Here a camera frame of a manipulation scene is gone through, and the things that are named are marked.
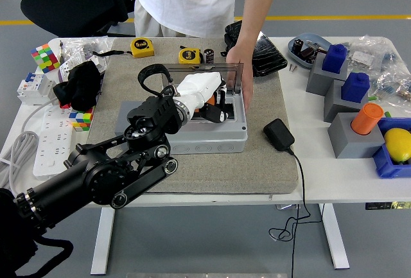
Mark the person's left hand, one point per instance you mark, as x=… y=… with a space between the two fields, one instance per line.
x=242 y=63

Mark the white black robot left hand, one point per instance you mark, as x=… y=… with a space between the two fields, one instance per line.
x=202 y=87

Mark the orange cylinder battery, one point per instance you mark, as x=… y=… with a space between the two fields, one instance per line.
x=211 y=100
x=366 y=120

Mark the grey junction box with lid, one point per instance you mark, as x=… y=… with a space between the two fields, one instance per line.
x=208 y=143

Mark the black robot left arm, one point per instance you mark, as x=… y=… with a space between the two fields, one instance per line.
x=96 y=175

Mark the person's left forearm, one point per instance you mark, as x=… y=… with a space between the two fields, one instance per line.
x=258 y=5

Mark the glossy black pouch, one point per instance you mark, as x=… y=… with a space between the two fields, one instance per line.
x=269 y=56

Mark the black cylinder capacitor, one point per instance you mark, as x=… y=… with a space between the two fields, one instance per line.
x=208 y=56

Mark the yellow tape measure chrome face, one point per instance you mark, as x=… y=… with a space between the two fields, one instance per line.
x=189 y=56

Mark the blue-grey oval tray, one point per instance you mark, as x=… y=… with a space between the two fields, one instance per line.
x=294 y=55

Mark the small black capacitor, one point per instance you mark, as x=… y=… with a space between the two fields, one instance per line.
x=297 y=45

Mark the black office chair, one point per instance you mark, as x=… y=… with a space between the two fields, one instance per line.
x=64 y=5

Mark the grey block holder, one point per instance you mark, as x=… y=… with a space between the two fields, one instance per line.
x=318 y=79
x=334 y=104
x=346 y=143

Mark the black power adapter plug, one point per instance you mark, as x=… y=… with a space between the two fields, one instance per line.
x=278 y=134

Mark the grey block with round hole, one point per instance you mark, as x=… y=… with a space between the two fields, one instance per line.
x=123 y=117

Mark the clear plastic bag with parts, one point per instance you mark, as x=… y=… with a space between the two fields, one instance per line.
x=80 y=50

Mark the grey-brown mat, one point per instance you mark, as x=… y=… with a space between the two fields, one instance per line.
x=224 y=172

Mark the blue bottle-shaped block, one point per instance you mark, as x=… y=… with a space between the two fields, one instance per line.
x=354 y=88
x=334 y=59

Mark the colourful puzzle cube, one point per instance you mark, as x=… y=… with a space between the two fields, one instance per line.
x=82 y=120
x=45 y=58

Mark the black cloth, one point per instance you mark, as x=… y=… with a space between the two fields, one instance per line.
x=78 y=85

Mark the clear bags of components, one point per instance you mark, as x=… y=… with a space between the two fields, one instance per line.
x=385 y=66

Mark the white blue circuit breaker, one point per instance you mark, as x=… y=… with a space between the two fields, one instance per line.
x=32 y=88

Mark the white power strip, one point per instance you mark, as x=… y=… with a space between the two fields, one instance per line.
x=53 y=146

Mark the yellow lemon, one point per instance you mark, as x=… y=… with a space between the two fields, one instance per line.
x=398 y=144

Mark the blue plastic bin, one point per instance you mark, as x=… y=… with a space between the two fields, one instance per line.
x=385 y=165

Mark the white table leg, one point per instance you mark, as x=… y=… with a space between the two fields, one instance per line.
x=102 y=242
x=335 y=239

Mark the black table control panel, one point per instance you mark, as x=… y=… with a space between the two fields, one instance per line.
x=385 y=205

